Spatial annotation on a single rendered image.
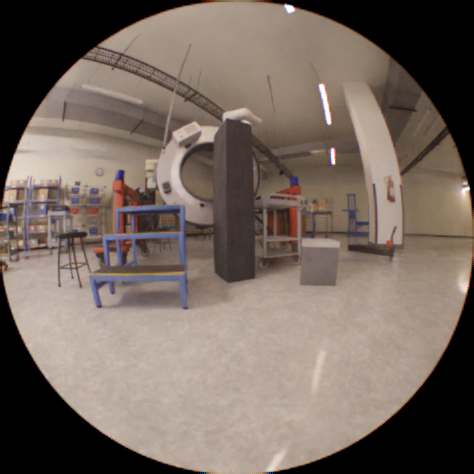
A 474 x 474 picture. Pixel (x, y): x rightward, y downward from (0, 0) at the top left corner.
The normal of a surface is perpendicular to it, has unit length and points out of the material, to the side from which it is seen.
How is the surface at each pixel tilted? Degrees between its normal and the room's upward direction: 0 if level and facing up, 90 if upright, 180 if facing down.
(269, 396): 0
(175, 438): 0
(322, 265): 90
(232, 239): 90
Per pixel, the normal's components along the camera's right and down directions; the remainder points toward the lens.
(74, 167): 0.83, 0.02
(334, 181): -0.55, 0.06
